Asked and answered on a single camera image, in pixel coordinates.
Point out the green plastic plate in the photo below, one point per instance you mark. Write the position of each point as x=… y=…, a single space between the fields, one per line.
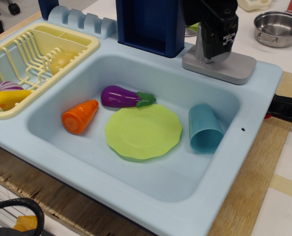
x=139 y=134

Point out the chair caster wheel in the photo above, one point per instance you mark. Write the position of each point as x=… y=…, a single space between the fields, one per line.
x=13 y=8

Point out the light blue toy sink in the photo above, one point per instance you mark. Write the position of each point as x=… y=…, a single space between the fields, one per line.
x=178 y=194

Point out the yellow toy squash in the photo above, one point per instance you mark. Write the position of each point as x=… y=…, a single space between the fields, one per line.
x=9 y=98

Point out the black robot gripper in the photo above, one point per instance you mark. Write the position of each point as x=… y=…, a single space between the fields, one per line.
x=219 y=26

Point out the black clamp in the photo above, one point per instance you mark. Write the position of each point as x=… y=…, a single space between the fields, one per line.
x=281 y=108

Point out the blue plastic cup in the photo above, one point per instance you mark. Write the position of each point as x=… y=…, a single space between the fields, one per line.
x=205 y=131

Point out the purple toy onion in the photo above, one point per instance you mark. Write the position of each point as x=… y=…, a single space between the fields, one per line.
x=8 y=86

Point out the dark blue back panel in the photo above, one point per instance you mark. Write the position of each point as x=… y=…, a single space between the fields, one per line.
x=155 y=26

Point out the dark blue post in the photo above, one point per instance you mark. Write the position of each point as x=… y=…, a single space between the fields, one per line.
x=46 y=6

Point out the steel pot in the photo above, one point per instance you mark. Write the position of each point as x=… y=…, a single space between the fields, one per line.
x=274 y=29

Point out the yellow dish rack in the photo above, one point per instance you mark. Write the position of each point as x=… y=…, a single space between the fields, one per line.
x=25 y=58

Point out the cream plastic toy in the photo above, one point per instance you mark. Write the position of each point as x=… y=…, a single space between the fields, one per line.
x=250 y=5

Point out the purple toy eggplant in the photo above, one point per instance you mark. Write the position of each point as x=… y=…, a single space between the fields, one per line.
x=118 y=97

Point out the orange tape piece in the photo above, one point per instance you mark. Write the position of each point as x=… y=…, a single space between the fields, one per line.
x=26 y=223

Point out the orange toy carrot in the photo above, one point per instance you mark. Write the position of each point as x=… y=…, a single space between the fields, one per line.
x=76 y=119

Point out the grey toy faucet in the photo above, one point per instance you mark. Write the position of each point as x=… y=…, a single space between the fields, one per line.
x=236 y=69

